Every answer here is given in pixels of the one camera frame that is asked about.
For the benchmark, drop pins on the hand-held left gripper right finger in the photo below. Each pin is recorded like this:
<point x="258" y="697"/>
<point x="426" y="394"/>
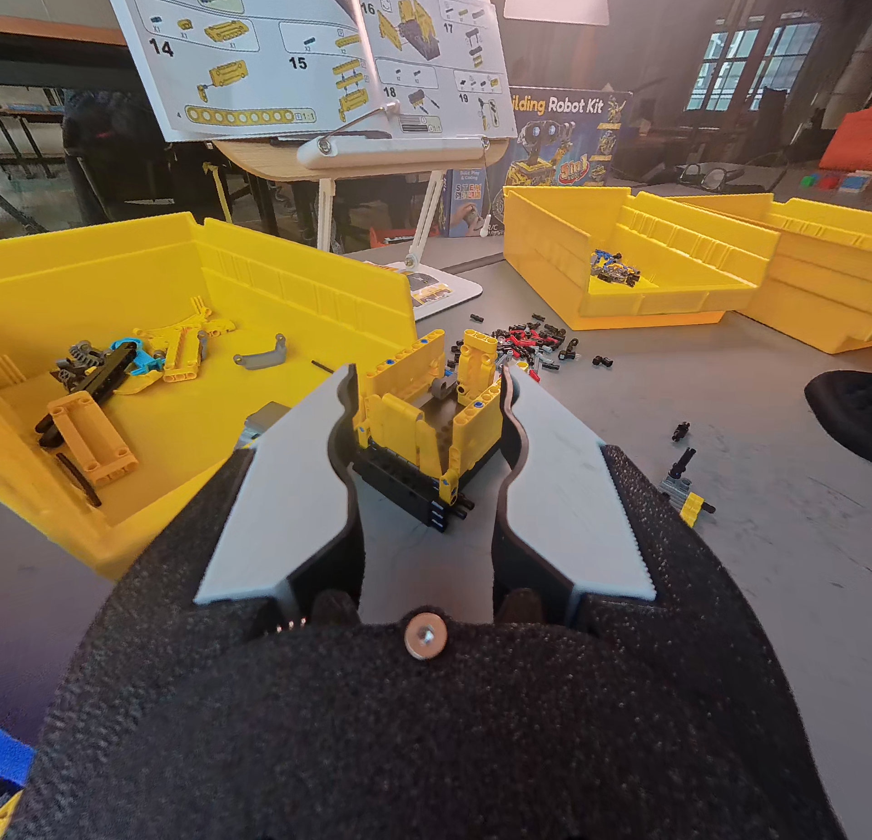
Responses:
<point x="579" y="513"/>

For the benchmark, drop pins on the yellow black lego model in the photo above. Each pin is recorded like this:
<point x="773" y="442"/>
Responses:
<point x="409" y="431"/>

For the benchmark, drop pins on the brown wooden desk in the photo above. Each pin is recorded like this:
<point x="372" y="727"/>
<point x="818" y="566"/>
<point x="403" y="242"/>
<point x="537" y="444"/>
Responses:
<point x="61" y="30"/>

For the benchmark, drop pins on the yellow lego frame assembly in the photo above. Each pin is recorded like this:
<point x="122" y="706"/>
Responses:
<point x="180" y="356"/>

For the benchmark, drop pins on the orange lego frame panel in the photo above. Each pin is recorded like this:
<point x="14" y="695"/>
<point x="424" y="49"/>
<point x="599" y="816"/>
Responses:
<point x="92" y="438"/>

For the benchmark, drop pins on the orange cushion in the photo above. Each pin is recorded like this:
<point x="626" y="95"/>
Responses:
<point x="851" y="145"/>

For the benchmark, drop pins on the black lego beam with gears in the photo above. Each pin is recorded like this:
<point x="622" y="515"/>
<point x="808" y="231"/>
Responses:
<point x="102" y="376"/>

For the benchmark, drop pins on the black office chair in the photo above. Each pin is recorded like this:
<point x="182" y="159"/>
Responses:
<point x="122" y="145"/>

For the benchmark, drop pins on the heap of grey yellow lego parts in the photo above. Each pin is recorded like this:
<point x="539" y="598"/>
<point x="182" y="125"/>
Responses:
<point x="616" y="272"/>

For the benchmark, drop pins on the pile of small lego pins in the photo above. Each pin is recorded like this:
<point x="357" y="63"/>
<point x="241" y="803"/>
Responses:
<point x="538" y="339"/>

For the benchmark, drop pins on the folded leaflet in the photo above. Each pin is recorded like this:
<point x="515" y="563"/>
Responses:
<point x="426" y="288"/>

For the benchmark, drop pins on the black mesh chair back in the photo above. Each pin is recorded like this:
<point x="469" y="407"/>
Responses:
<point x="845" y="411"/>

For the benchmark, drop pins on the blue toy kit box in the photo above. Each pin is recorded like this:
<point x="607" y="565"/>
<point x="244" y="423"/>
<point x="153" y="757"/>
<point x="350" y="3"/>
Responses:
<point x="565" y="145"/>

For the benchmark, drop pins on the yellow curved lego panel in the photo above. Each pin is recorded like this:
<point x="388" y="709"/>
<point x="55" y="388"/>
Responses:
<point x="140" y="383"/>

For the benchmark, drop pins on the paned window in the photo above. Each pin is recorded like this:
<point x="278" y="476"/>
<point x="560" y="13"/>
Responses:
<point x="722" y="70"/>
<point x="787" y="63"/>

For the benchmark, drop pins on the blue lego piece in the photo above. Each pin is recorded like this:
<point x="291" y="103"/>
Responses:
<point x="140" y="363"/>

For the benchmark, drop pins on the grey curved lego piece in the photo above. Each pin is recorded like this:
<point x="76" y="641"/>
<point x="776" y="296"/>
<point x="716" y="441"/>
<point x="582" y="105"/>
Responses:
<point x="262" y="358"/>

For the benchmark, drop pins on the instruction booklet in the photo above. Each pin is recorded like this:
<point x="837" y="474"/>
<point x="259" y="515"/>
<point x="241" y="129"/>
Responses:
<point x="272" y="56"/>

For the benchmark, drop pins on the black eyeglasses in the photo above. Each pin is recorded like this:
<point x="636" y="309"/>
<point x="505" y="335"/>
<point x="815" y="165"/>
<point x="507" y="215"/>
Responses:
<point x="712" y="179"/>

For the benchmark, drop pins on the blue plastic bin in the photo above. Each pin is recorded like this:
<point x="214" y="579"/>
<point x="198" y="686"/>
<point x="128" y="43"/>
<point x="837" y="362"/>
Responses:
<point x="13" y="758"/>

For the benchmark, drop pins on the orange toolbox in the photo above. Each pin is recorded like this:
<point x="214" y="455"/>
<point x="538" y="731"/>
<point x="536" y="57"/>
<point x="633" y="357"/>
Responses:
<point x="395" y="235"/>

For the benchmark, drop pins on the blue toy block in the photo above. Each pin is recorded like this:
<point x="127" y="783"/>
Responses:
<point x="855" y="184"/>

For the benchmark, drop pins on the yellow plastic bin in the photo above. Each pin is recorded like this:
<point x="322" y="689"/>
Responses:
<point x="545" y="254"/>
<point x="204" y="431"/>
<point x="804" y="288"/>

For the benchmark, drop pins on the white wooden book stand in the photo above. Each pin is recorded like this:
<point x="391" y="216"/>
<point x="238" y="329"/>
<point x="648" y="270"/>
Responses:
<point x="381" y="152"/>

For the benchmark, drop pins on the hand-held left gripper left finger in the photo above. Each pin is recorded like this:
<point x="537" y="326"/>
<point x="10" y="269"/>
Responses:
<point x="272" y="513"/>

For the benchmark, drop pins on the grey yellow lego subassembly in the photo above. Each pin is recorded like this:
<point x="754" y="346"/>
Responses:
<point x="688" y="503"/>

